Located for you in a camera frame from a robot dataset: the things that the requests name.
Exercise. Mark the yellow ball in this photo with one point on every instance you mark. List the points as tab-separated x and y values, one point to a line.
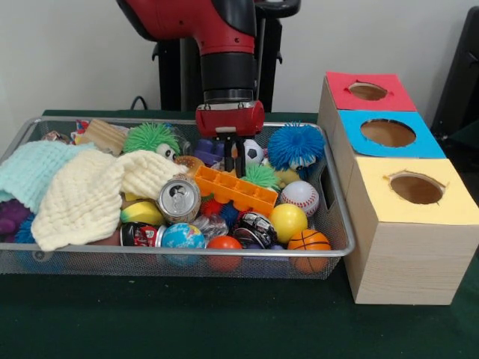
287	223

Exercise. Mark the white toy baseball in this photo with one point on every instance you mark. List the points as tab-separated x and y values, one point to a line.
300	197

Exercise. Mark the large blue spiky ball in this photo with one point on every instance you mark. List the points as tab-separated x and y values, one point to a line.
295	144

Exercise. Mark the silver mesh bin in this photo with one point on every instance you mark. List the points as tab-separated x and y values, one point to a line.
112	261

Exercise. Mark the dark green side table cloth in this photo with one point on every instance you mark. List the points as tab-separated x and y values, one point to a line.
467	136

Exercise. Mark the cream cloth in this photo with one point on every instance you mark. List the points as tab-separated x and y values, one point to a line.
82	198

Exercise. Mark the mint green cloth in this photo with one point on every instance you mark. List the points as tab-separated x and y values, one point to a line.
30	168

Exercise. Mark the wooden box with three holes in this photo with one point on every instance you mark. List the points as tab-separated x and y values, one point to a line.
411	261

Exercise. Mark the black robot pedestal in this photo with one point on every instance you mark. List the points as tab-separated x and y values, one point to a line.
170	75

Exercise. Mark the long orange toy block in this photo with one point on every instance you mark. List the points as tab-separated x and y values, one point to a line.
234	188

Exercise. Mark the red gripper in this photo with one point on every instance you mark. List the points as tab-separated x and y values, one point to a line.
230	119

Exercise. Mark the toy soccer ball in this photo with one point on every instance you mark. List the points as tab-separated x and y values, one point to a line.
254	151

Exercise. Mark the orange toy basketball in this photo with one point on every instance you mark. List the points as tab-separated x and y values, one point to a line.
308	240

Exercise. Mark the green spiky ball with eyes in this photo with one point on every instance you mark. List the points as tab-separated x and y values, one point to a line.
149	138

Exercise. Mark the black side stand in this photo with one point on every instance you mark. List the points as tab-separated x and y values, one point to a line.
460	75

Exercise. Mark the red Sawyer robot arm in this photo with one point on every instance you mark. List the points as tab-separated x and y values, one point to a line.
224	22

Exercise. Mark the purple toy block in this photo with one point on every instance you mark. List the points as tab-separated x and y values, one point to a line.
207	151

